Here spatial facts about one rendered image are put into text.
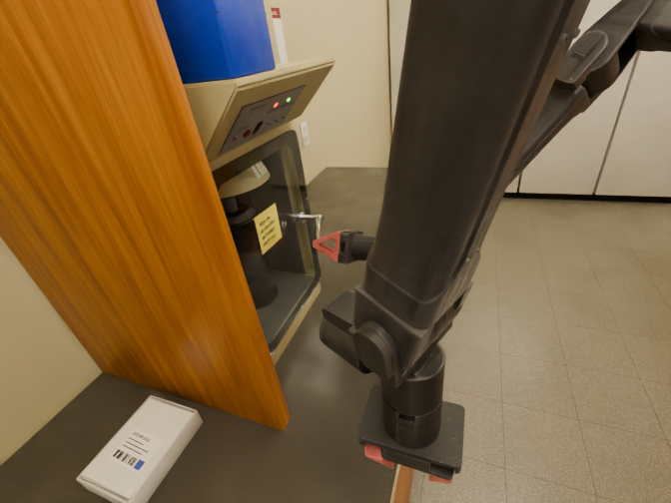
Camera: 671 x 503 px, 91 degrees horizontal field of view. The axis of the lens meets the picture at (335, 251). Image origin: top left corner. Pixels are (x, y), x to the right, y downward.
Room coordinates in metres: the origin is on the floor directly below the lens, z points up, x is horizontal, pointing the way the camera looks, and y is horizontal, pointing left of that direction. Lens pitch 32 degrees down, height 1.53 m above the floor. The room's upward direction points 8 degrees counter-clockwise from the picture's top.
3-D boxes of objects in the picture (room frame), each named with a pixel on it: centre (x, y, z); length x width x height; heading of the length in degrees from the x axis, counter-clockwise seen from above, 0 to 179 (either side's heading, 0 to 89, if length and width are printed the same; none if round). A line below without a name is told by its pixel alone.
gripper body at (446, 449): (0.20, -0.05, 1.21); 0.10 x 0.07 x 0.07; 65
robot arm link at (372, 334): (0.22, -0.02, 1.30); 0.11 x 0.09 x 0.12; 39
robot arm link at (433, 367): (0.20, -0.05, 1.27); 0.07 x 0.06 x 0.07; 39
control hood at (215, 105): (0.58, 0.07, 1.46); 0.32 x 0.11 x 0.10; 155
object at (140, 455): (0.35, 0.39, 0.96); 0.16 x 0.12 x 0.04; 156
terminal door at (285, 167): (0.61, 0.11, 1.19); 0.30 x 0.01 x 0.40; 155
